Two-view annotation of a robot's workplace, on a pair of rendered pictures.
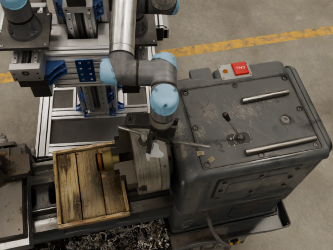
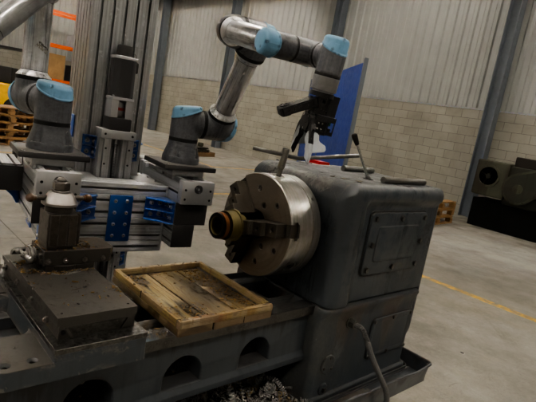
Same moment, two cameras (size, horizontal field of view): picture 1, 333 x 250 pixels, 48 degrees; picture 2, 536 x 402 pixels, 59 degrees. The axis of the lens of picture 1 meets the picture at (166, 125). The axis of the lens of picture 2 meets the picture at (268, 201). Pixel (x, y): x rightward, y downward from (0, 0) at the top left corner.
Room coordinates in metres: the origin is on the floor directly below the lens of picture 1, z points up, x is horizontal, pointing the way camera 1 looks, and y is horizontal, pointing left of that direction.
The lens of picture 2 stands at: (-0.60, 0.72, 1.40)
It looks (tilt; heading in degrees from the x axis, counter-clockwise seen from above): 10 degrees down; 333
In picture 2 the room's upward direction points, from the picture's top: 10 degrees clockwise
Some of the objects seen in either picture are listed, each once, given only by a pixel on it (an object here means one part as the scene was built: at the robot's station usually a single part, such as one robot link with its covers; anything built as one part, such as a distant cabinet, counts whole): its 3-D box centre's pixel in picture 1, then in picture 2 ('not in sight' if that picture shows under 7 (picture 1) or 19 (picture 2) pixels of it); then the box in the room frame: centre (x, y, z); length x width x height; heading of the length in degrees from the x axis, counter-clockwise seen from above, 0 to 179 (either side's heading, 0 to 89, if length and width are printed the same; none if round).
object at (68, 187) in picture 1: (89, 182); (191, 292); (0.59, 0.31, 0.89); 0.36 x 0.30 x 0.04; 17
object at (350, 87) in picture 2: not in sight; (319, 140); (6.45, -3.58, 1.18); 4.12 x 0.80 x 2.35; 160
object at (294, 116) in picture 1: (234, 136); (341, 225); (0.80, -0.30, 1.06); 0.59 x 0.48 x 0.39; 107
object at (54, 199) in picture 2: not in sight; (60, 198); (0.56, 0.67, 1.13); 0.08 x 0.08 x 0.03
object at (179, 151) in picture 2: (132, 19); (181, 149); (1.29, 0.21, 1.21); 0.15 x 0.15 x 0.10
